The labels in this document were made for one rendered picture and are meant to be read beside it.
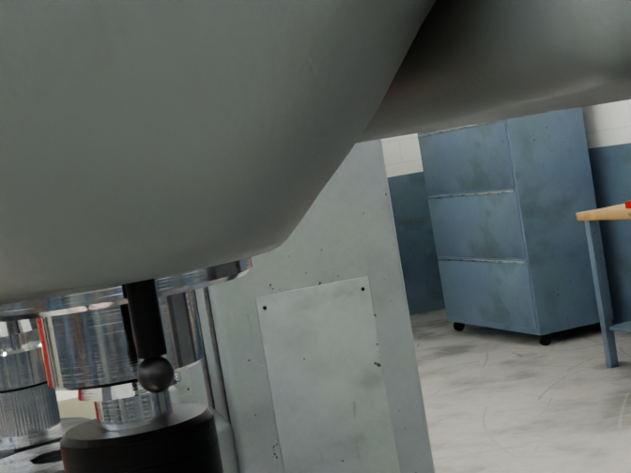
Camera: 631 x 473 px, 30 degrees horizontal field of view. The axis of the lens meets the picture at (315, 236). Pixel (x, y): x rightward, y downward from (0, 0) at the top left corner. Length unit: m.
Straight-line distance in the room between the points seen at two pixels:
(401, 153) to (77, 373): 9.84
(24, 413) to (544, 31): 0.59
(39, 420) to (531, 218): 6.87
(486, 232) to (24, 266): 7.74
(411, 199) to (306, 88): 9.88
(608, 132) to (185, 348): 7.52
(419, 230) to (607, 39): 9.91
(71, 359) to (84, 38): 0.11
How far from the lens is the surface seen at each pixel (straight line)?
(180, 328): 0.35
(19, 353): 0.82
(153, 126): 0.28
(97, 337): 0.34
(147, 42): 0.27
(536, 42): 0.30
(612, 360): 6.77
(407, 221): 10.15
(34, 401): 0.82
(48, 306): 0.32
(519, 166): 7.58
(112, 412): 0.36
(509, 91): 0.33
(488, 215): 7.95
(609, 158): 7.85
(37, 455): 0.77
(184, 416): 0.36
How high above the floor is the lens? 1.33
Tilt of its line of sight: 3 degrees down
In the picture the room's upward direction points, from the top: 9 degrees counter-clockwise
